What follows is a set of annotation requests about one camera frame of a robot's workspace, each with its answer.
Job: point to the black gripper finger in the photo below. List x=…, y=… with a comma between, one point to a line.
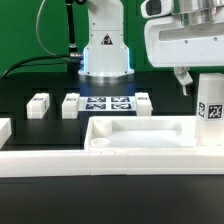
x=184, y=78

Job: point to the white L-shaped fixture wall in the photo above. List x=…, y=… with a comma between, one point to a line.
x=44, y=163

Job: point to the white desk top panel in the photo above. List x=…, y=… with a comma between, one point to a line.
x=157, y=145

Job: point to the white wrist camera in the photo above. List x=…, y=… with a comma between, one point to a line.
x=156, y=8

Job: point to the white block at left edge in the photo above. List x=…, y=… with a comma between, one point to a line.
x=5, y=130

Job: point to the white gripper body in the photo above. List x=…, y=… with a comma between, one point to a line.
x=170, y=44

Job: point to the fiducial marker sheet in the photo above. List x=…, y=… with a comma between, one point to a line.
x=107, y=103

